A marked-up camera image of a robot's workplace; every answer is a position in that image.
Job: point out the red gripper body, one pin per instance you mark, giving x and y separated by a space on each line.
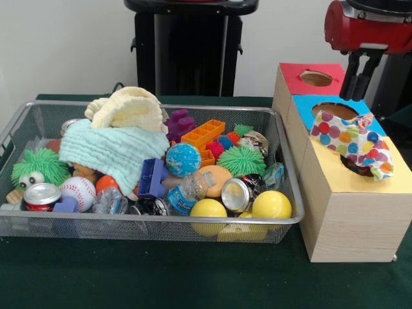
363 32

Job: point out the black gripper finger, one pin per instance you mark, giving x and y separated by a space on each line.
362 80
349 77

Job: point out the polka dot cloth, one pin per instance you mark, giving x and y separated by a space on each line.
354 145

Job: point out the cream cloth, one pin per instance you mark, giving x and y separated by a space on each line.
128 109

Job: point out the mint green cloth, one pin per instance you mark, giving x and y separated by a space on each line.
112 151

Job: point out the wooden three-hole box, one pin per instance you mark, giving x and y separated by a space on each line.
354 225

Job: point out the silver mesh bin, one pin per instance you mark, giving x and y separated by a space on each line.
48 230

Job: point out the black upright panel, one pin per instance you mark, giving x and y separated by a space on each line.
396 83

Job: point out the dark green side-table cloth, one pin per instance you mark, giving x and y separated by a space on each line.
402 120

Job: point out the green spiky ball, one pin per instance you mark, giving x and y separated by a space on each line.
42 164
241 159

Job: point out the yellow ball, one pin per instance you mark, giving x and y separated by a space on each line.
208 210
272 207

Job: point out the black soda can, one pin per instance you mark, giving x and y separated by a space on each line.
241 190

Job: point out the orange building block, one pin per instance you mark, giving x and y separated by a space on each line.
202 133

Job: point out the blue globe ball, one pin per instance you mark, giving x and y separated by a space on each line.
183 160

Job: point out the dark green table cloth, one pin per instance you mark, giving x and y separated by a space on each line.
193 277

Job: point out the silver red soda can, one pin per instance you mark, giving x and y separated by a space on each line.
42 196

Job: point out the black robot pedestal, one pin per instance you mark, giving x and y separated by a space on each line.
190 48

